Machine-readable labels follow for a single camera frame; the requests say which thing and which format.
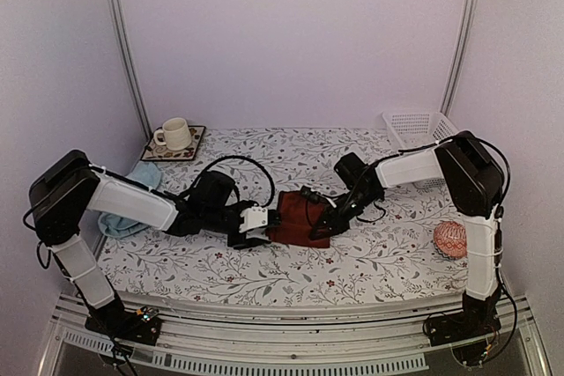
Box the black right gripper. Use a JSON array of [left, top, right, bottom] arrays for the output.
[[311, 187, 382, 240]]

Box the dark red towel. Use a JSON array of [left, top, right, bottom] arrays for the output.
[[265, 191, 330, 249]]

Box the light blue towel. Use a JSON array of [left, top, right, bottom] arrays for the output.
[[90, 173, 171, 239]]

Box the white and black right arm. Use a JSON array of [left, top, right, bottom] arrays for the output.
[[308, 131, 510, 337]]

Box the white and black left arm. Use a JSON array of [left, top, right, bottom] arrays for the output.
[[23, 150, 281, 335]]

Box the white perforated plastic basket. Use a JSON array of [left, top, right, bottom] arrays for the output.
[[376, 112, 459, 188]]

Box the cream ribbed ceramic mug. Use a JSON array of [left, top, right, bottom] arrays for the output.
[[152, 117, 192, 151]]

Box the floral dark-rimmed tray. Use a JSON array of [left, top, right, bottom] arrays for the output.
[[139, 124, 207, 162]]

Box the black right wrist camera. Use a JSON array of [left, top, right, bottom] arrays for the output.
[[334, 152, 367, 189]]

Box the black right camera cable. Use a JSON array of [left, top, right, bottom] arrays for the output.
[[299, 159, 389, 236]]

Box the black camera cable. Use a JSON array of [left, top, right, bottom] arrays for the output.
[[299, 159, 389, 236], [180, 154, 277, 214]]

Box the black left camera cable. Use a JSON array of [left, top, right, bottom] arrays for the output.
[[180, 154, 277, 214]]

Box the aluminium front rail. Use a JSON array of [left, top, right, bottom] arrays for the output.
[[38, 293, 553, 375]]

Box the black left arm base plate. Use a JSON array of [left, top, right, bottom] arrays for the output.
[[85, 306, 162, 346]]

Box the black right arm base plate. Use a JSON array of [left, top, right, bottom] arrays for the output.
[[422, 310, 501, 346]]

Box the aluminium frame post right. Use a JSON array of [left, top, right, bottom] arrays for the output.
[[440, 0, 478, 116]]

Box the aluminium frame post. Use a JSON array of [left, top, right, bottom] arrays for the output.
[[440, 0, 478, 116], [108, 0, 152, 140]]

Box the aluminium frame post left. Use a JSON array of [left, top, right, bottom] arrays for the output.
[[108, 0, 152, 140]]

